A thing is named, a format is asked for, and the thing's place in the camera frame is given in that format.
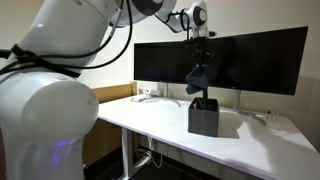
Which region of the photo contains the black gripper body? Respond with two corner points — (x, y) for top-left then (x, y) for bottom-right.
(186, 37), (213, 66)

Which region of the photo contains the navy blue cloth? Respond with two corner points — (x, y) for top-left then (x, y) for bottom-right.
(185, 66), (209, 99)

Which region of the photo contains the dark grey storage box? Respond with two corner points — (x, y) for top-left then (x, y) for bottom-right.
(188, 97), (219, 137)

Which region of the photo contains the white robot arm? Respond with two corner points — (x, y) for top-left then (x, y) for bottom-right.
(0, 0), (209, 180)

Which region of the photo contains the pink patterned cloth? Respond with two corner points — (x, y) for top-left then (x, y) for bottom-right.
(191, 102), (198, 109)

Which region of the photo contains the silver curved monitor stand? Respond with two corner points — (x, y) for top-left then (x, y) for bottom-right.
(224, 90), (267, 126)

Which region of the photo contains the white power adapter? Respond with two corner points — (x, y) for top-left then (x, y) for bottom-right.
(143, 89), (160, 96)

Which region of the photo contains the large black left monitor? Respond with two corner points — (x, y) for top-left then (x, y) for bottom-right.
(207, 26), (308, 95)

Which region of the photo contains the brown wooden panel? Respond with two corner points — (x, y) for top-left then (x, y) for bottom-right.
(85, 82), (137, 165)

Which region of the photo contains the white desk leg frame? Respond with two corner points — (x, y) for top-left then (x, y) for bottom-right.
(118, 128), (151, 180)

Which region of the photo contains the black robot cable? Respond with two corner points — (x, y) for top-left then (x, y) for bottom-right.
(0, 0), (134, 78)

